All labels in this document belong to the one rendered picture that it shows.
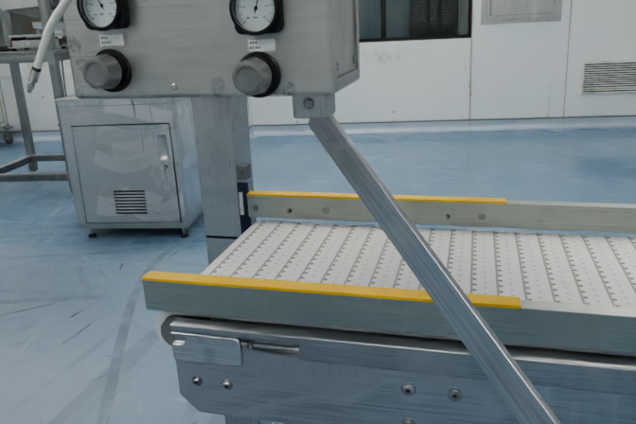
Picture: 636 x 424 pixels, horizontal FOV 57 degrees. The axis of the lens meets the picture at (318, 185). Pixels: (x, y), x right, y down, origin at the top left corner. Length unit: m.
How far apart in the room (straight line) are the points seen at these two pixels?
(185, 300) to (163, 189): 2.56
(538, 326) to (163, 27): 0.37
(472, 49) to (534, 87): 0.67
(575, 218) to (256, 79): 0.47
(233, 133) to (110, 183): 2.44
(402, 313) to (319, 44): 0.23
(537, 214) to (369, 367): 0.32
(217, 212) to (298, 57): 0.46
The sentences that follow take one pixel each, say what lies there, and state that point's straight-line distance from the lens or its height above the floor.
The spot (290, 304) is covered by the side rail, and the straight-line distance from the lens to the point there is 0.53.
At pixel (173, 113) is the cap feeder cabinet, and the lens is 3.01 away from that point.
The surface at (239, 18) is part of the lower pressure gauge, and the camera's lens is 0.43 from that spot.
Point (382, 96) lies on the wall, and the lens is 5.65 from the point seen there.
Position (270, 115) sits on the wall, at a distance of 5.79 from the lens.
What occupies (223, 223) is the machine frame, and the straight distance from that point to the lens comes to 0.86.
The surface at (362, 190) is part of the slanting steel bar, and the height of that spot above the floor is 0.96.
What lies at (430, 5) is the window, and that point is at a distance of 5.61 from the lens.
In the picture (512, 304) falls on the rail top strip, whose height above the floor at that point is 0.87.
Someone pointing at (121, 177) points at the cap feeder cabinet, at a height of 0.35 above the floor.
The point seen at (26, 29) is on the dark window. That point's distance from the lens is 6.64.
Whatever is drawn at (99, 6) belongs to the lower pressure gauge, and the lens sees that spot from 0.49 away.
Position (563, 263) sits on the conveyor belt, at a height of 0.83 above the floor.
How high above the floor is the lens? 1.09
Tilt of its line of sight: 16 degrees down
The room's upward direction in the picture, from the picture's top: 3 degrees counter-clockwise
